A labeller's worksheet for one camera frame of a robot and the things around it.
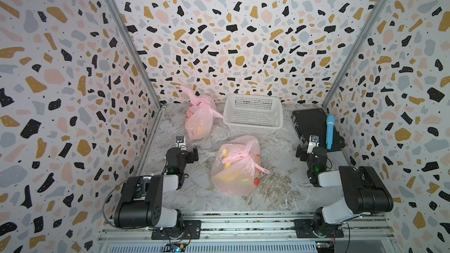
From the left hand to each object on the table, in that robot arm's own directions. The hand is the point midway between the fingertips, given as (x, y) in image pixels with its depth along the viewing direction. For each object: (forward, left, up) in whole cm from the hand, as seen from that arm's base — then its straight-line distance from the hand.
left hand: (188, 146), depth 92 cm
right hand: (0, -65, -1) cm, 65 cm away
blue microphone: (+15, -81, +1) cm, 82 cm away
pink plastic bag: (+14, -6, +9) cm, 18 cm away
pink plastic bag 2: (-14, -25, +6) cm, 29 cm away
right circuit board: (-44, -61, -8) cm, 75 cm away
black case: (+18, -73, -4) cm, 75 cm away
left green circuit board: (-43, 0, -7) cm, 43 cm away
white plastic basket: (+30, -37, -7) cm, 48 cm away
